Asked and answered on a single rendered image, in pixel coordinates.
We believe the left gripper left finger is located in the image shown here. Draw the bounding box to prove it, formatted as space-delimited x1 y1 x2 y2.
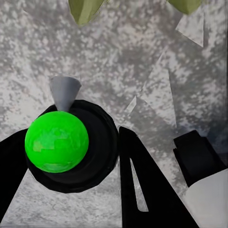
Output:
0 129 28 223

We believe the insectifuge atomizer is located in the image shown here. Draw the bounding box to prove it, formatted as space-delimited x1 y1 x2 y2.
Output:
24 76 120 193

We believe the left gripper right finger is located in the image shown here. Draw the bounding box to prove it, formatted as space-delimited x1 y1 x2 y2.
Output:
119 127 199 228

